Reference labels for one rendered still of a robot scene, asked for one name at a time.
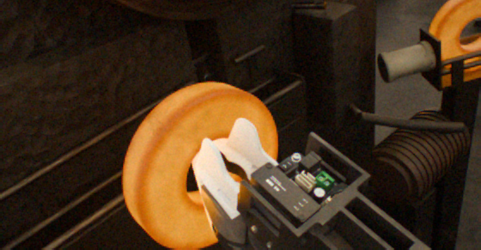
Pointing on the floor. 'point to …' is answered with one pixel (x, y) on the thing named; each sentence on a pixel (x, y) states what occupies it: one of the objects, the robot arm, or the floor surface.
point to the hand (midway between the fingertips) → (203, 149)
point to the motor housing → (413, 172)
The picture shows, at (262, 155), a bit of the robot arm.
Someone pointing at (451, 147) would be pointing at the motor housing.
